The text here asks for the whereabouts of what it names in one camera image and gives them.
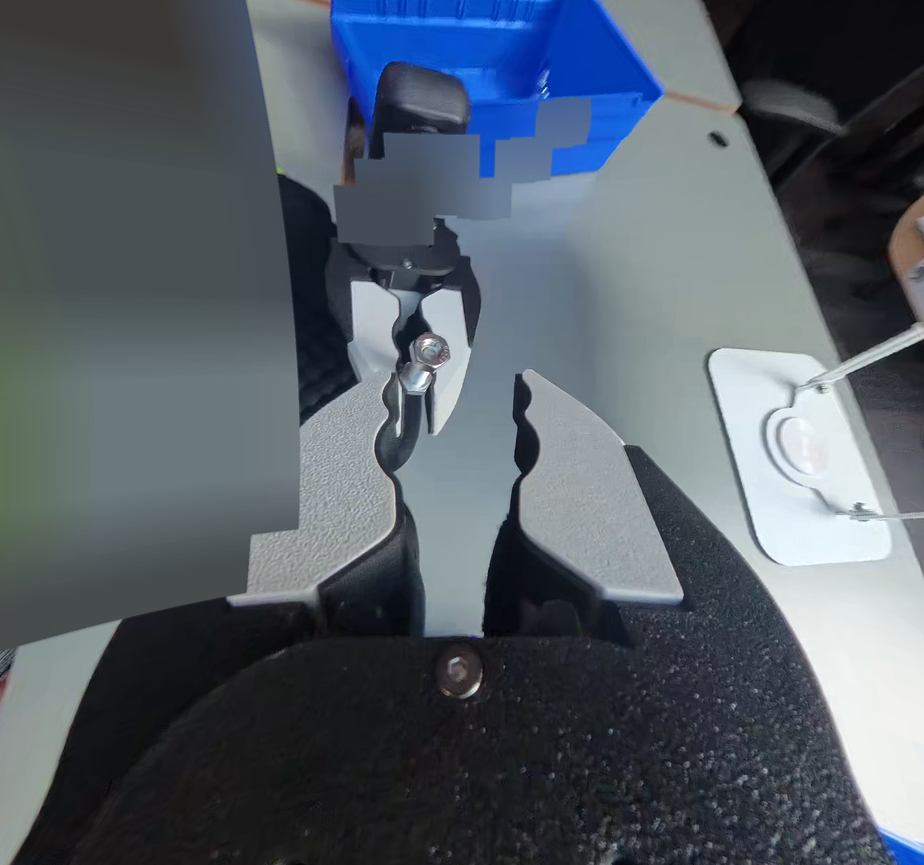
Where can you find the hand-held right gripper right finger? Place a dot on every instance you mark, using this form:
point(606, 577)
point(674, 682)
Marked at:
point(585, 511)

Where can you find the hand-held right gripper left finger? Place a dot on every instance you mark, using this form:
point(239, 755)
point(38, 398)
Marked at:
point(339, 489)

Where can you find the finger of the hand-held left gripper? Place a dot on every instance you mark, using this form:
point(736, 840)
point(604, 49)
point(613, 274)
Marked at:
point(456, 331)
point(372, 338)

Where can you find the silver bolt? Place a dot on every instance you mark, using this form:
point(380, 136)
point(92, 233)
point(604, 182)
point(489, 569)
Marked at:
point(414, 378)

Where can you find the blue plastic bin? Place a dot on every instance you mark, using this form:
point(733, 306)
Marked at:
point(577, 49)
point(911, 852)

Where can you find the person's left hand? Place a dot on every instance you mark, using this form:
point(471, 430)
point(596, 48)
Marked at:
point(321, 345)

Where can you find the black office chair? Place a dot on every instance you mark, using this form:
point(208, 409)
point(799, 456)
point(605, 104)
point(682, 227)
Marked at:
point(790, 105)

